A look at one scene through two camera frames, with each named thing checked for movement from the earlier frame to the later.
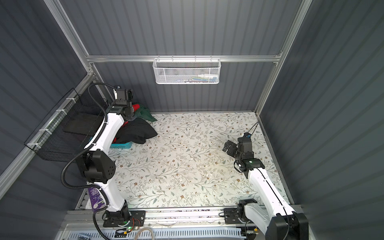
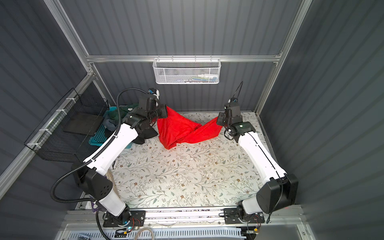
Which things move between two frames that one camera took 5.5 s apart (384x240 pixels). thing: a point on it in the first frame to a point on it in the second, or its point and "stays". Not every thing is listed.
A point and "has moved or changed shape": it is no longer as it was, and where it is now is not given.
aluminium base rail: (156, 217) stays
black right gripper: (234, 146) to (219, 121)
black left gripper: (113, 106) to (161, 108)
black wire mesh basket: (70, 128) stays
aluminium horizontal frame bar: (232, 57) stays
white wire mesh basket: (186, 71) stays
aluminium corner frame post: (283, 52) stays
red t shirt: (135, 107) has moved or changed shape
